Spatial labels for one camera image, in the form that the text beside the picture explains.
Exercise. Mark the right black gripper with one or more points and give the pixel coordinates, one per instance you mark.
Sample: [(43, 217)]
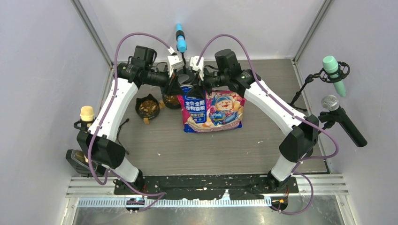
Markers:
[(197, 91)]

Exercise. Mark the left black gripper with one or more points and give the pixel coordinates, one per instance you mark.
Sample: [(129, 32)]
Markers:
[(174, 87)]

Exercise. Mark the colourful pet food bag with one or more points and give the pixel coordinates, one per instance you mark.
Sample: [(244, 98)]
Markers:
[(221, 110)]

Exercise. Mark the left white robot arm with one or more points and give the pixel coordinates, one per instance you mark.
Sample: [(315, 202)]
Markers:
[(119, 98)]

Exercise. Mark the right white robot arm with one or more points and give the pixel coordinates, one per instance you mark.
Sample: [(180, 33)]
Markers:
[(300, 131)]

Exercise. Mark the round black pet bowl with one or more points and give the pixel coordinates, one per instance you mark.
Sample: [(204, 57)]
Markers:
[(171, 101)]

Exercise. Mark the cat-ear black pet bowl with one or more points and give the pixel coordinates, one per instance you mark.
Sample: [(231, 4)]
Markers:
[(148, 108)]

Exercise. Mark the blue microphone on stand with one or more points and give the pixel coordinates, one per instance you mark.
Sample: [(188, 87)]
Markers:
[(181, 46)]

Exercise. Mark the yellow microphone on tripod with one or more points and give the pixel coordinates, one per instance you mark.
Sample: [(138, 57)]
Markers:
[(86, 116)]

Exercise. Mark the black box device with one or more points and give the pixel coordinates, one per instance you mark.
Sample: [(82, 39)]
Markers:
[(79, 163)]

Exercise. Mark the grey black handheld microphone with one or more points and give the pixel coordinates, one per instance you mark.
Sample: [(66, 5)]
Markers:
[(337, 114)]

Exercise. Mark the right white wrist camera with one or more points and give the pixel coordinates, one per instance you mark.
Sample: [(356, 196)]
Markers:
[(197, 65)]

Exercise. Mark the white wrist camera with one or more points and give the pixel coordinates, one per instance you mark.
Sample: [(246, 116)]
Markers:
[(197, 65), (174, 61)]

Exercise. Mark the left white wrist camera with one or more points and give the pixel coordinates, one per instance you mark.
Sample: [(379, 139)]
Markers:
[(174, 61)]

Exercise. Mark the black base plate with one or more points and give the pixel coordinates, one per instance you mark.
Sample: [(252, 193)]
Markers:
[(207, 187)]

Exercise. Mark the green microphone with shock mount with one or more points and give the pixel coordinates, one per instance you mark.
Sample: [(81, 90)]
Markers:
[(333, 72)]

